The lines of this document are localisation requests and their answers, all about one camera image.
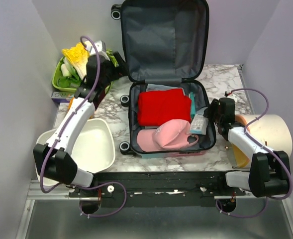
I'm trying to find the teal cloth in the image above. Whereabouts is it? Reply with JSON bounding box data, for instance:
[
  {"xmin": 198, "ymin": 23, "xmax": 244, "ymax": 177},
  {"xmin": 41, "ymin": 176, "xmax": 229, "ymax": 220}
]
[{"xmin": 189, "ymin": 92, "xmax": 196, "ymax": 119}]

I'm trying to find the light blue denim garment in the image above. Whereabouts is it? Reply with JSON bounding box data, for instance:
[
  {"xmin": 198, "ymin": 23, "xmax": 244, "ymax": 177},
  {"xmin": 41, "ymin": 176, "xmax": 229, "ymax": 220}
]
[{"xmin": 146, "ymin": 84, "xmax": 185, "ymax": 95}]

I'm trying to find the pink baseball cap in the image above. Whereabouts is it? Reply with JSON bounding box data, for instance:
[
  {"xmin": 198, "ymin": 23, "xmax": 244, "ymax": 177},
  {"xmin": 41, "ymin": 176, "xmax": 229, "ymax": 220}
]
[{"xmin": 137, "ymin": 119, "xmax": 199, "ymax": 152}]

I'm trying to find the red garment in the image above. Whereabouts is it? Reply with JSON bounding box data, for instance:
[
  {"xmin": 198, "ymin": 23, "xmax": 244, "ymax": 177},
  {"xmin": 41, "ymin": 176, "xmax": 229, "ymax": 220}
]
[{"xmin": 138, "ymin": 88, "xmax": 192, "ymax": 126}]

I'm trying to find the pink and teal kids suitcase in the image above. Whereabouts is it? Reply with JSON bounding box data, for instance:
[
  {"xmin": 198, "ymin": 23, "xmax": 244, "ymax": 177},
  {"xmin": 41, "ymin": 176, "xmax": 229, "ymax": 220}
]
[{"xmin": 111, "ymin": 0, "xmax": 216, "ymax": 158}]

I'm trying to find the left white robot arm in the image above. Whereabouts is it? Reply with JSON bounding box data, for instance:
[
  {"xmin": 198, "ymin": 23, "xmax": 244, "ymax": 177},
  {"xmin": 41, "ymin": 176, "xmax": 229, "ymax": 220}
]
[{"xmin": 33, "ymin": 51, "xmax": 128, "ymax": 197}]

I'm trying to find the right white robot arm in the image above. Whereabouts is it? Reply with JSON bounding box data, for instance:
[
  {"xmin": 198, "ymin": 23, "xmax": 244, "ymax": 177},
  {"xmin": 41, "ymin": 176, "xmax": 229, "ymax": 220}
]
[{"xmin": 204, "ymin": 98, "xmax": 293, "ymax": 199}]

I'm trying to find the white green bok choy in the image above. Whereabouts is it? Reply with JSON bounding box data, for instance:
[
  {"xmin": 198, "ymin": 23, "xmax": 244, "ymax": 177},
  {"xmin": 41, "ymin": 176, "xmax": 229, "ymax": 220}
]
[{"xmin": 106, "ymin": 49, "xmax": 118, "ymax": 67}]

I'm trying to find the clear packet of items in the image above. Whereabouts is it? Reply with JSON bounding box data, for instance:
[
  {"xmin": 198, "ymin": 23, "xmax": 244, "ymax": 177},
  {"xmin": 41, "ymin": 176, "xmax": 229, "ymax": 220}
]
[{"xmin": 190, "ymin": 114, "xmax": 209, "ymax": 135}]

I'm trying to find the yellow napa cabbage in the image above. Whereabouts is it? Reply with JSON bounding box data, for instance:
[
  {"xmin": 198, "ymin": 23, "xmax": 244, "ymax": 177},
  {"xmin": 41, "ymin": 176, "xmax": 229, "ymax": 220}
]
[{"xmin": 61, "ymin": 42, "xmax": 89, "ymax": 80}]

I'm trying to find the cream cylindrical bucket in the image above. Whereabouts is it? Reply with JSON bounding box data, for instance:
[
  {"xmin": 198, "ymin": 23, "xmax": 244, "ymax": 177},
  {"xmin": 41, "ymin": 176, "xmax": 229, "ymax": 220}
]
[{"xmin": 247, "ymin": 114, "xmax": 293, "ymax": 156}]

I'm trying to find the green vegetable tray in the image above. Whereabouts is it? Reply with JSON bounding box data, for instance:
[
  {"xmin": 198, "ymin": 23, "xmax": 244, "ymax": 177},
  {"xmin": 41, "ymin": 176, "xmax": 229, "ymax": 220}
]
[{"xmin": 52, "ymin": 56, "xmax": 82, "ymax": 93}]

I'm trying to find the purple white box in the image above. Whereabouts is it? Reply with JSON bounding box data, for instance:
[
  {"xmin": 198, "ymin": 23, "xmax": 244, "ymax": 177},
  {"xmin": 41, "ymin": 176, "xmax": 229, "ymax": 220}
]
[{"xmin": 51, "ymin": 91, "xmax": 74, "ymax": 103}]

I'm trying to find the white rectangular plastic tub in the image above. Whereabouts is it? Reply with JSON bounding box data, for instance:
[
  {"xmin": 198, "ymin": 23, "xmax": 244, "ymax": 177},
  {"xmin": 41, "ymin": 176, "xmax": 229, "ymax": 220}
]
[{"xmin": 42, "ymin": 119, "xmax": 115, "ymax": 188}]

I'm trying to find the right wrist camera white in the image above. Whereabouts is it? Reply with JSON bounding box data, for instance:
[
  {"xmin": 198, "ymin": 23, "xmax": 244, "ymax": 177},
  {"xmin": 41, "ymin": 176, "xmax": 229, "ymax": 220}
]
[{"xmin": 224, "ymin": 90, "xmax": 238, "ymax": 103}]

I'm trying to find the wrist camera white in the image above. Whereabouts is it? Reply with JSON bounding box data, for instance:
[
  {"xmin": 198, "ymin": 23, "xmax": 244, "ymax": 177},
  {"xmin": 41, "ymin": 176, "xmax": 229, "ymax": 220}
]
[
  {"xmin": 224, "ymin": 90, "xmax": 238, "ymax": 103},
  {"xmin": 85, "ymin": 40, "xmax": 110, "ymax": 61}
]

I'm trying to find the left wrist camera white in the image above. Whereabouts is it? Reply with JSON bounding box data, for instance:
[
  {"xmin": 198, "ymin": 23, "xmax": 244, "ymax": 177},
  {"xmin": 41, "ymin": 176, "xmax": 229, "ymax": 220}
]
[{"xmin": 85, "ymin": 40, "xmax": 110, "ymax": 61}]

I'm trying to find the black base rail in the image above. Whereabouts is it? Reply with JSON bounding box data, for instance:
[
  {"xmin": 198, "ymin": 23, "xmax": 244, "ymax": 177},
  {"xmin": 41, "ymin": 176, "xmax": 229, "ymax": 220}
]
[{"xmin": 69, "ymin": 171, "xmax": 251, "ymax": 208}]

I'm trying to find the aluminium frame rail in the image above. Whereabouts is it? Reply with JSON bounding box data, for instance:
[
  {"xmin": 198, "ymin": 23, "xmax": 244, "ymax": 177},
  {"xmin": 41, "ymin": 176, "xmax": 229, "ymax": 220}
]
[{"xmin": 15, "ymin": 178, "xmax": 102, "ymax": 239}]

